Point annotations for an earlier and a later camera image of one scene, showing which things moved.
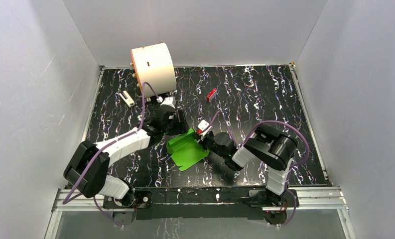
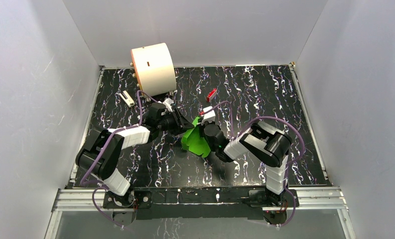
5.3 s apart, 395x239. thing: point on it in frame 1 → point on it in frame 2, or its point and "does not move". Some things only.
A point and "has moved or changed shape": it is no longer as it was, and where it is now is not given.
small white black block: (127, 99) does not move
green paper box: (186, 150) has moved or changed shape
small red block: (212, 94) does not move
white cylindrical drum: (154, 65) does not move
